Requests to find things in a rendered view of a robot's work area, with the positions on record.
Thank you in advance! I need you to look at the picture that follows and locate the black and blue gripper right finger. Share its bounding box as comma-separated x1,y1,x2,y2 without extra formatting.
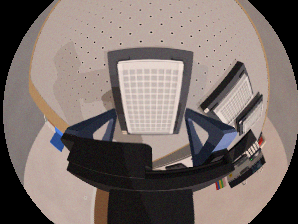
184,108,238,166

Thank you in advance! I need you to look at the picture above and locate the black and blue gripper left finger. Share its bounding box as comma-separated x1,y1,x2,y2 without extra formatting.
64,108,117,141

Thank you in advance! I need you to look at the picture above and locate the white well plate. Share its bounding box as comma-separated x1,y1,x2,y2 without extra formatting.
243,101,263,134
117,59,184,134
213,73,253,125

